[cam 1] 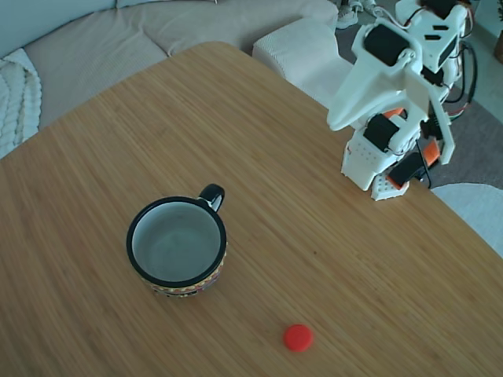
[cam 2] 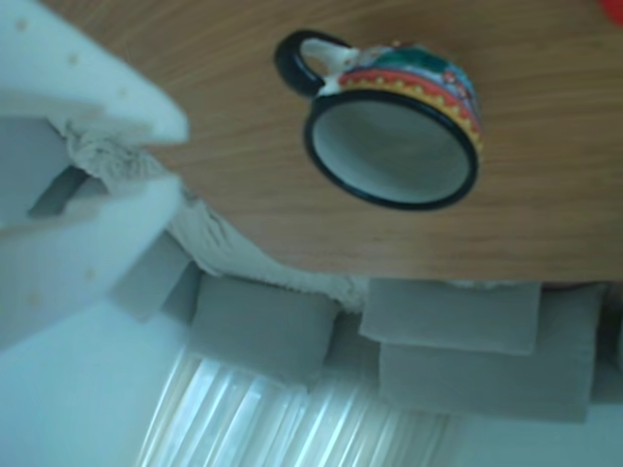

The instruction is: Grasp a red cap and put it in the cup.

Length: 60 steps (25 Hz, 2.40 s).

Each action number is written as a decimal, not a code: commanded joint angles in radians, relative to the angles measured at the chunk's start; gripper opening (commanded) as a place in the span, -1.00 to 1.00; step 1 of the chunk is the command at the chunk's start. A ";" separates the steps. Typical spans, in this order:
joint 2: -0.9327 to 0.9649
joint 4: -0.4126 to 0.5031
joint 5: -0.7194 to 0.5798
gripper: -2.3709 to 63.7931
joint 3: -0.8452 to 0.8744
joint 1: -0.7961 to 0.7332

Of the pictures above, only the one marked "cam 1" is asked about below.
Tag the grey rug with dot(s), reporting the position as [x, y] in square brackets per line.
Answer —
[483, 129]

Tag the beige sofa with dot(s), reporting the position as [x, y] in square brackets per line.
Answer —
[118, 51]

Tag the painted ceramic cup black rim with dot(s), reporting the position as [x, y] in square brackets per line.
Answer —
[177, 243]

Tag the cream ribbed ottoman cushion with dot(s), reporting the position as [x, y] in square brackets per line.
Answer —
[306, 51]

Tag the white knitted blanket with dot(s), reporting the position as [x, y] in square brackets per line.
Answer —
[17, 102]

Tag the white shoe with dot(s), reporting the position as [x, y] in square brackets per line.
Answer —
[346, 15]
[369, 6]

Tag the white round pouf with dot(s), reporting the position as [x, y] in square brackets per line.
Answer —
[479, 212]

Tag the red bottle cap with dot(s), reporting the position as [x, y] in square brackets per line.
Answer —
[298, 337]

